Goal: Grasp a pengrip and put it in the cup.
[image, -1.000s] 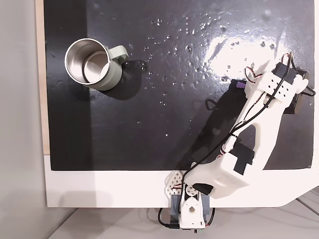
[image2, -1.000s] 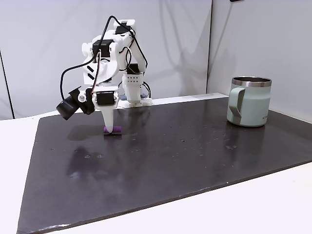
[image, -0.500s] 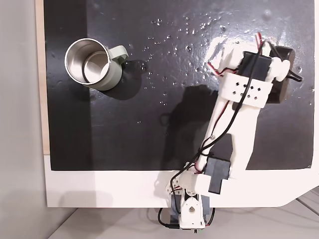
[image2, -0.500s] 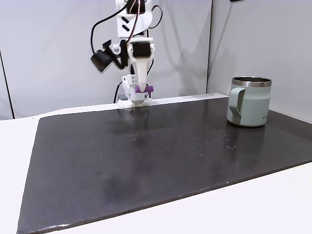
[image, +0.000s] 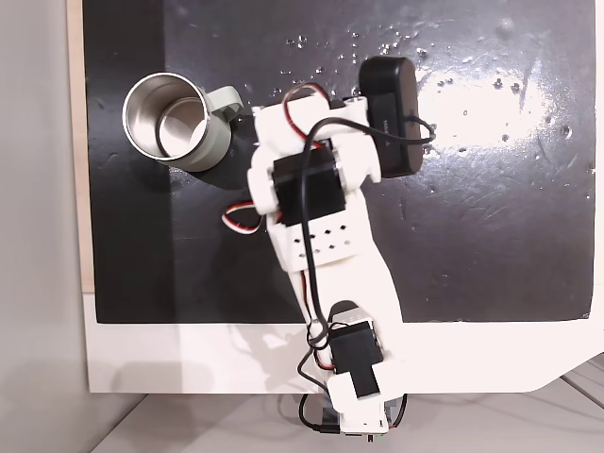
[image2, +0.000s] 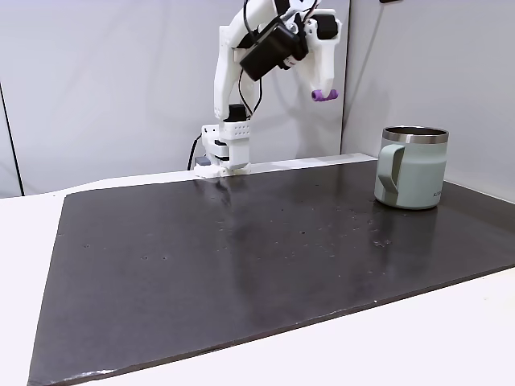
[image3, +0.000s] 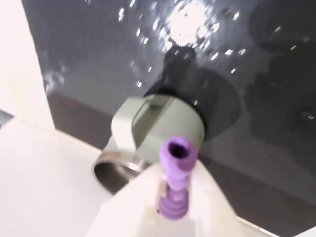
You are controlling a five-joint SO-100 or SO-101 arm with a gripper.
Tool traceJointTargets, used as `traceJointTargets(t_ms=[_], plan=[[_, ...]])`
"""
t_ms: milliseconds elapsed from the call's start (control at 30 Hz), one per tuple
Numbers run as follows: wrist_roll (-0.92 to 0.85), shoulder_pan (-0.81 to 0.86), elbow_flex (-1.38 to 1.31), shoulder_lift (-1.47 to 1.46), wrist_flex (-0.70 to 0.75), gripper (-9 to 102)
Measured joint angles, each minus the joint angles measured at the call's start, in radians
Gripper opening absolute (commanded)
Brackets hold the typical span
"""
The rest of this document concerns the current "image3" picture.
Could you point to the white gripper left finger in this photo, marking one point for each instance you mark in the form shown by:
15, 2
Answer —
126, 209

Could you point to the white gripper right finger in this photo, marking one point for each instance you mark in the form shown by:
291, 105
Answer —
212, 209

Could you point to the black table mat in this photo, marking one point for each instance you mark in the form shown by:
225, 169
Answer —
259, 123

